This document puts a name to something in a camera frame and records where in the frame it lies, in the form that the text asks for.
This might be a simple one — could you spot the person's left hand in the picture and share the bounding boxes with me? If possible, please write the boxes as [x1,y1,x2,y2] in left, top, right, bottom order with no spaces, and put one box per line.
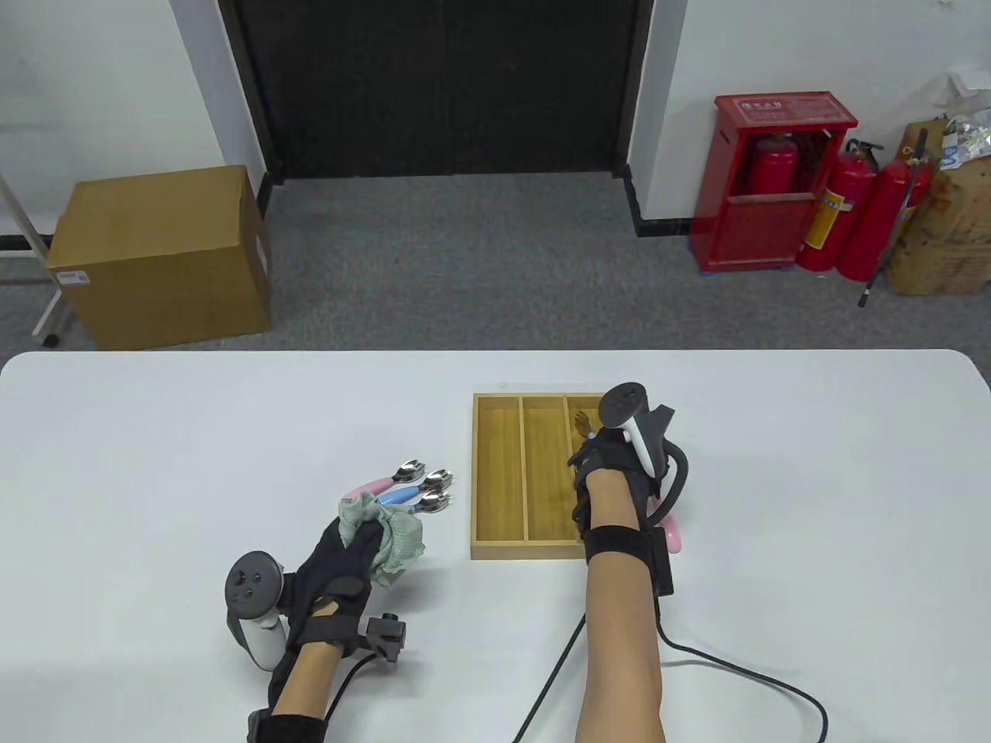
[283,517,388,651]

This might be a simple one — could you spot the person's right hand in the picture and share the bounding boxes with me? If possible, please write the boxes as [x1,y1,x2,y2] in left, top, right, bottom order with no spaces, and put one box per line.
[568,428,660,536]

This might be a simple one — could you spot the green fish scale cleaning cloth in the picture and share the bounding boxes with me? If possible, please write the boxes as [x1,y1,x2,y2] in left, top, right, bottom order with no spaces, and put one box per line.
[338,495,427,589]

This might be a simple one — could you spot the pink handle baby fork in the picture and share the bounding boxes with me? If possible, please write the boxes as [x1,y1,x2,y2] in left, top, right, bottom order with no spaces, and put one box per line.
[345,461,427,500]
[654,495,684,555]

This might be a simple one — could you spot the person's left forearm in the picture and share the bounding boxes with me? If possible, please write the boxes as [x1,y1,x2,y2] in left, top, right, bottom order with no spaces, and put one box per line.
[267,639,345,743]

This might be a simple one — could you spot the person's right forearm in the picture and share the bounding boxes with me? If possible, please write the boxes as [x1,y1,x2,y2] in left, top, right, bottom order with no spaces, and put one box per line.
[574,534,667,743]

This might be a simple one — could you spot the black grey right hand controller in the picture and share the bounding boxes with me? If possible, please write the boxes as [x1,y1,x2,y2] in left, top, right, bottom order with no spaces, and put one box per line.
[598,382,691,515]

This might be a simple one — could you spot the black grey hand controller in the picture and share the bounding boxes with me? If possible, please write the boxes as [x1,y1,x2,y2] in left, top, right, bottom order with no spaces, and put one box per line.
[598,382,691,515]
[225,551,287,670]

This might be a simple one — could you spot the wooden cutlery tray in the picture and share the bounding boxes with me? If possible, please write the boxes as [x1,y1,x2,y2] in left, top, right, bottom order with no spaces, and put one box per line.
[471,392,636,561]

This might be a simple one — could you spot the black grey left hand controller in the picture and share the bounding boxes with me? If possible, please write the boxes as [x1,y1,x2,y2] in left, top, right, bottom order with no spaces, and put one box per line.
[225,551,287,670]

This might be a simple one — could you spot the black right armband pack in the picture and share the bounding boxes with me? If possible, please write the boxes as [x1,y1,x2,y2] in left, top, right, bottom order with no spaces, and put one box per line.
[582,525,676,597]

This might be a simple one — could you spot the black armband pack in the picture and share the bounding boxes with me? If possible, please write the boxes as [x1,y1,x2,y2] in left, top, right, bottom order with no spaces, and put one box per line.
[248,708,326,743]
[582,525,676,597]

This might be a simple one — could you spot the black left armband pack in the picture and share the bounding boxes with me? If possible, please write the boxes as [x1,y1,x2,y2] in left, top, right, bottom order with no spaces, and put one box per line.
[248,708,326,743]

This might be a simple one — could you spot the red fire extinguisher cabinet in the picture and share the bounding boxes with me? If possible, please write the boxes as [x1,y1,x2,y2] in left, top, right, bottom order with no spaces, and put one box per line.
[689,93,859,273]

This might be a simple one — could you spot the yellow label red fire extinguisher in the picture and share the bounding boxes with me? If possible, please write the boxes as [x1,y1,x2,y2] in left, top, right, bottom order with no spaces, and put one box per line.
[796,139,883,273]

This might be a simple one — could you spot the brown cardboard box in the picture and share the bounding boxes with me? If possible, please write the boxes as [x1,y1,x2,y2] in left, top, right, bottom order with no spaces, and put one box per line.
[46,164,273,351]

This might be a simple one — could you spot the white rolling whiteboard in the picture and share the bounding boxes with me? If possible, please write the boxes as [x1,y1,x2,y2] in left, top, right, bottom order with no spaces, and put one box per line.
[0,170,63,348]

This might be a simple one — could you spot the worn printed cardboard box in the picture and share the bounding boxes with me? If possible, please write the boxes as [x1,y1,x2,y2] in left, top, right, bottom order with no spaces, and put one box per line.
[885,120,991,296]

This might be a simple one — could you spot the black double door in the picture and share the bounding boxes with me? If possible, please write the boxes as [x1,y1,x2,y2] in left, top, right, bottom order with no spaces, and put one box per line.
[219,0,655,184]

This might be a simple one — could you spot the crumpled silver foil bag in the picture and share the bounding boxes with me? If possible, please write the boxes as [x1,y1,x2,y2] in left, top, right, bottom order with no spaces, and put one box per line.
[938,108,991,169]

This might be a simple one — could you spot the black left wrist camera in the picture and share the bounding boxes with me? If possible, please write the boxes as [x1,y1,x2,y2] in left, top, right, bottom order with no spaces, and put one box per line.
[364,613,407,664]

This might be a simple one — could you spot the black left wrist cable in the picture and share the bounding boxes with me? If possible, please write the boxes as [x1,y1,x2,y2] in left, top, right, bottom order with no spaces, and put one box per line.
[325,650,372,721]

